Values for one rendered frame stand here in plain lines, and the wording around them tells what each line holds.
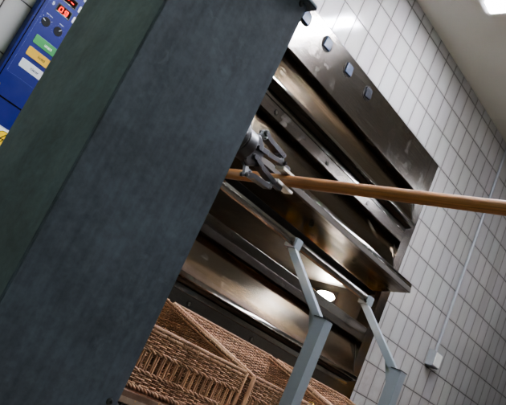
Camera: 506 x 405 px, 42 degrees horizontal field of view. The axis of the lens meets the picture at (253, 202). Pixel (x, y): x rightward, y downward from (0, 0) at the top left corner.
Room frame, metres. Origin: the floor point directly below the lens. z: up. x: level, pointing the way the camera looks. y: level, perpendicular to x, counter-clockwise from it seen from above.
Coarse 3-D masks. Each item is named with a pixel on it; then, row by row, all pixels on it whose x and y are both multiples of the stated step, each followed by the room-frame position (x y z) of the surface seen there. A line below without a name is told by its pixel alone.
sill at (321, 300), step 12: (216, 228) 2.26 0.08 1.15; (228, 228) 2.29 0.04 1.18; (240, 240) 2.35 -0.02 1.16; (252, 252) 2.40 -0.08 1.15; (264, 264) 2.46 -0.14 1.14; (276, 264) 2.51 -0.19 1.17; (288, 276) 2.57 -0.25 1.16; (300, 288) 2.64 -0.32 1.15; (312, 288) 2.69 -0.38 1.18; (324, 300) 2.76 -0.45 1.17; (336, 312) 2.83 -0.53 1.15; (348, 324) 2.91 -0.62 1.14; (360, 324) 2.97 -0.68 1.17
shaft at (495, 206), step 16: (240, 176) 1.69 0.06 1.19; (288, 176) 1.57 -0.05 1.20; (336, 192) 1.47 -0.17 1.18; (352, 192) 1.43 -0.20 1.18; (368, 192) 1.39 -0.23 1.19; (384, 192) 1.36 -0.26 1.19; (400, 192) 1.33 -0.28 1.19; (416, 192) 1.30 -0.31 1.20; (432, 192) 1.28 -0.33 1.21; (464, 208) 1.23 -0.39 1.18; (480, 208) 1.20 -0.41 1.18; (496, 208) 1.17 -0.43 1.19
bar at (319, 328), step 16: (224, 192) 1.76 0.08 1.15; (256, 208) 1.84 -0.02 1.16; (272, 224) 1.90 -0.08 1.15; (288, 240) 1.97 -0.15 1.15; (304, 272) 1.93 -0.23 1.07; (336, 272) 2.15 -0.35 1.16; (304, 288) 1.90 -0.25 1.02; (352, 288) 2.23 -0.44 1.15; (368, 304) 2.30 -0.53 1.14; (320, 320) 1.82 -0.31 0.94; (368, 320) 2.29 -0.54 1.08; (320, 336) 1.82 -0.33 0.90; (304, 352) 1.83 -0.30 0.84; (320, 352) 1.83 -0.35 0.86; (384, 352) 2.21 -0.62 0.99; (304, 368) 1.81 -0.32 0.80; (288, 384) 1.83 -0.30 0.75; (304, 384) 1.83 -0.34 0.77; (400, 384) 2.15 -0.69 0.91; (288, 400) 1.82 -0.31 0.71; (384, 400) 2.15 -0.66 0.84
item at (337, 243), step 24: (240, 168) 2.20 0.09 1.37; (264, 192) 2.34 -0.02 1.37; (288, 216) 2.49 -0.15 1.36; (312, 216) 2.41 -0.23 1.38; (312, 240) 2.66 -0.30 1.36; (336, 240) 2.57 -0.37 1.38; (360, 264) 2.75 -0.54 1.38; (384, 264) 2.72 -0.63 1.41; (384, 288) 2.96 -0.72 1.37; (408, 288) 2.88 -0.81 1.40
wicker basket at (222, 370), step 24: (168, 336) 1.61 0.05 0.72; (192, 336) 2.01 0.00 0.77; (144, 360) 2.12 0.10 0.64; (168, 360) 2.05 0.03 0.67; (192, 360) 1.68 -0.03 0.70; (216, 360) 1.73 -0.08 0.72; (144, 384) 1.61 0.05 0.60; (168, 384) 1.65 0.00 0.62; (192, 384) 1.95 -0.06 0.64; (216, 384) 1.76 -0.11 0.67; (240, 384) 1.82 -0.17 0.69
